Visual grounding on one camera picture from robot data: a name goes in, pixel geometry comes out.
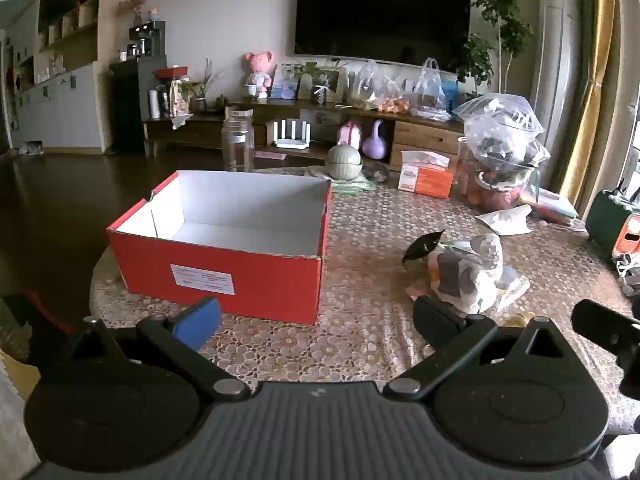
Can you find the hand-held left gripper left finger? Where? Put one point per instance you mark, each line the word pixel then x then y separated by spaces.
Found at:
pixel 197 322

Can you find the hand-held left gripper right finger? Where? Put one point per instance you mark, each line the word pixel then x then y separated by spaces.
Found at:
pixel 435 320

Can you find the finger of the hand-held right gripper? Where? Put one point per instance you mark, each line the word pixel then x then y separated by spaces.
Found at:
pixel 600 322

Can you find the white grey tissue pack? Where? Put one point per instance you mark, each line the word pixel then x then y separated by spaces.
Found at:
pixel 465 275

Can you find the red shoe box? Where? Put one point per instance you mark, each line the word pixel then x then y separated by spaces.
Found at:
pixel 215 267

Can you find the dark leaf-shaped item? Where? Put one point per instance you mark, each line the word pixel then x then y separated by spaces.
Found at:
pixel 422 247

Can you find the patterned tablecloth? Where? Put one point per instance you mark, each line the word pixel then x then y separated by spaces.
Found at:
pixel 370 280

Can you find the orange white pouch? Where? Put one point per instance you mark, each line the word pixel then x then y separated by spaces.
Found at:
pixel 630 237

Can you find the dark green bag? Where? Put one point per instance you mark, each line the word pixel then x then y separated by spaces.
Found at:
pixel 602 220

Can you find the clear pouch of coloured paper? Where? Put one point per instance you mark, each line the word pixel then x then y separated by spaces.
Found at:
pixel 552 207

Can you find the pink knitted toy in bag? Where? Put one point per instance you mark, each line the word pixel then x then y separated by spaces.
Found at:
pixel 495 195

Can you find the orange white tissue box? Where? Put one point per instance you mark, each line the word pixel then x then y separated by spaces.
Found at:
pixel 432 180

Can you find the green folded cloth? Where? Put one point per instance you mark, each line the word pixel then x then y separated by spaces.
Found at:
pixel 355 186

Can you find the small dark glass dish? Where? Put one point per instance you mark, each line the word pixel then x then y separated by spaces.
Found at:
pixel 376 171

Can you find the clear glass jar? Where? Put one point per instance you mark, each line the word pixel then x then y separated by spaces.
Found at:
pixel 237 145

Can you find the flat pink book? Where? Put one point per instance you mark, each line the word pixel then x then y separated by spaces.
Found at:
pixel 271 155

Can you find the wooden television console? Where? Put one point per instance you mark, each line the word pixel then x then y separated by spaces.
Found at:
pixel 425 135

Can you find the large clear zip bag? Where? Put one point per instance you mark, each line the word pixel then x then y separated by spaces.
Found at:
pixel 500 130

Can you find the small pink toy bag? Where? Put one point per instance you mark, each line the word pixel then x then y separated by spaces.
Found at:
pixel 349 136

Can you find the white router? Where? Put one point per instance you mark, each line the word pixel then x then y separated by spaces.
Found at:
pixel 290 136

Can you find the small cardboard box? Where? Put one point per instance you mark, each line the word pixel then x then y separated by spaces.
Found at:
pixel 240 111

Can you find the white bottle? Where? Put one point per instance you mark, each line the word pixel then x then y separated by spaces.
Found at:
pixel 154 105

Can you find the vase with twigs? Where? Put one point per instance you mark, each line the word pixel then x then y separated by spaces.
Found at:
pixel 202 100

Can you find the patterned snack bag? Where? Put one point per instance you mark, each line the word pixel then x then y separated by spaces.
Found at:
pixel 179 97

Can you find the plastic bag with blue box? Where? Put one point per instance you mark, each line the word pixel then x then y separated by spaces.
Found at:
pixel 430 92

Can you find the black cabinet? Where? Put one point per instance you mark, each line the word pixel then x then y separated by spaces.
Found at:
pixel 130 105

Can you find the yellow curtain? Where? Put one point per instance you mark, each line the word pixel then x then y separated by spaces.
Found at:
pixel 595 85

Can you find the plastic bag of oranges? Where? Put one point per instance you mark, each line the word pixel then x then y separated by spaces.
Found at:
pixel 375 90

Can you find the flat red box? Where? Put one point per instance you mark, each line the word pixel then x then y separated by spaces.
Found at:
pixel 171 73

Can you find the white standing air conditioner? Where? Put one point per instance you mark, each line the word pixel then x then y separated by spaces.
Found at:
pixel 555 75

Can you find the pink plush pig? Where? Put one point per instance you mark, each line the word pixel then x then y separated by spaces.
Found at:
pixel 259 72

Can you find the black coffee machine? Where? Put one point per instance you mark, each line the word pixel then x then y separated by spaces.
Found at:
pixel 147 40

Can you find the black television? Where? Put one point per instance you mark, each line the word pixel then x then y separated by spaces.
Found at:
pixel 380 15

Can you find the tall potted plant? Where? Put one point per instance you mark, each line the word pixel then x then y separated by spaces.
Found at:
pixel 500 15

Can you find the shoes by the wall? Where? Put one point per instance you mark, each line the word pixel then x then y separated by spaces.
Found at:
pixel 31 148

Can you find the blue picture frame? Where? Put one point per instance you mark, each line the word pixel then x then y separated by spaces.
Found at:
pixel 284 85

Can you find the wooden photo frame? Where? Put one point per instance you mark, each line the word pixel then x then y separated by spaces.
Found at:
pixel 337 82

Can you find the wall shelving unit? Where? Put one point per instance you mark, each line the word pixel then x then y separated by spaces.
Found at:
pixel 65 35

